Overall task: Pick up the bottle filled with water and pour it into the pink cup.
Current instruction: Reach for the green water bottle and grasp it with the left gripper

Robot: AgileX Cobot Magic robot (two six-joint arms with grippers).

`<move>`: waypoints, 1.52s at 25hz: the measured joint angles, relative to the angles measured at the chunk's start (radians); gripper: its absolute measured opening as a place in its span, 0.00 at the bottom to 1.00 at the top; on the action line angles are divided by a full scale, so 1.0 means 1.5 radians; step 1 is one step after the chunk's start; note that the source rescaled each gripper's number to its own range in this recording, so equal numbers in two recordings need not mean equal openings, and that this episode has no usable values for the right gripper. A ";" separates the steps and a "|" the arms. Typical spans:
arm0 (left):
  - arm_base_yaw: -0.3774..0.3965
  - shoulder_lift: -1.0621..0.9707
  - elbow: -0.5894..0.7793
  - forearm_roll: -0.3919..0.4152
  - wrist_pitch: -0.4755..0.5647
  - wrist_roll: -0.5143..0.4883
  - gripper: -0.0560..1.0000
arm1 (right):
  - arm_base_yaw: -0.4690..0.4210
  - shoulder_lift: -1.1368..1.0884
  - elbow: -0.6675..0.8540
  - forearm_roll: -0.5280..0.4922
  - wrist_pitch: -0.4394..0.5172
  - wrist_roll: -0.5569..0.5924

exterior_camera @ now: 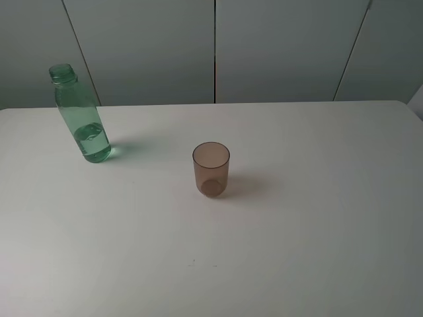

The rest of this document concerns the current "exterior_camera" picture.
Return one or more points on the pink translucent plastic cup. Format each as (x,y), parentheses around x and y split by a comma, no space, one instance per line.
(211,168)

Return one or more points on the green transparent plastic bottle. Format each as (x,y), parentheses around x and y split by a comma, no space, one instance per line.
(78,107)

